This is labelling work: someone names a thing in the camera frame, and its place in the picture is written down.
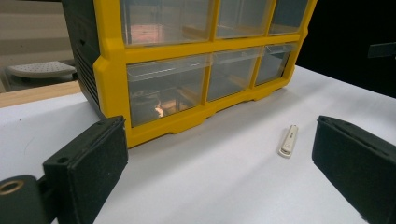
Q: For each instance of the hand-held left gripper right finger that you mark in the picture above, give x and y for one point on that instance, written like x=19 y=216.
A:
x=358 y=165

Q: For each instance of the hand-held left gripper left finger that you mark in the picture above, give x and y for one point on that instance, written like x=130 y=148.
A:
x=90 y=168

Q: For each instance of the yellow black drawer cabinet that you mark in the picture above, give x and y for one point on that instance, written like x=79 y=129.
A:
x=110 y=62

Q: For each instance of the clear plastic drawer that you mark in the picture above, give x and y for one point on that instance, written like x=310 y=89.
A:
x=232 y=74
x=165 y=21
x=274 y=63
x=165 y=90
x=243 y=17

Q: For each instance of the grey perforated stool seat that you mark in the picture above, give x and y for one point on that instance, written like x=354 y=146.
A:
x=40 y=69

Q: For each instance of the dark flat bar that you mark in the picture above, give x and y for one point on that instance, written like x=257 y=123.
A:
x=382 y=49

